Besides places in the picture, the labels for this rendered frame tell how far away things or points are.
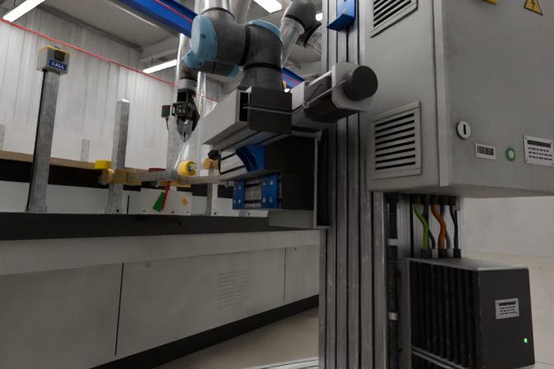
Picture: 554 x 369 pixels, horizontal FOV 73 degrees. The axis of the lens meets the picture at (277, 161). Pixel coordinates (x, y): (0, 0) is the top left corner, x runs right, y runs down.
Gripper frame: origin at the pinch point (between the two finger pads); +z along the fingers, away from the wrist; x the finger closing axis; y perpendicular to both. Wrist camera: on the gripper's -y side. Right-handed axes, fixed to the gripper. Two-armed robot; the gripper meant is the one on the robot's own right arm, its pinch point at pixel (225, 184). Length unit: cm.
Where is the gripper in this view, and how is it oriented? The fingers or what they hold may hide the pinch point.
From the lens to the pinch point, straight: 147.5
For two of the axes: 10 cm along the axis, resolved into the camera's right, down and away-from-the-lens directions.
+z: -0.2, 9.9, -1.4
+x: 5.6, 1.3, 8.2
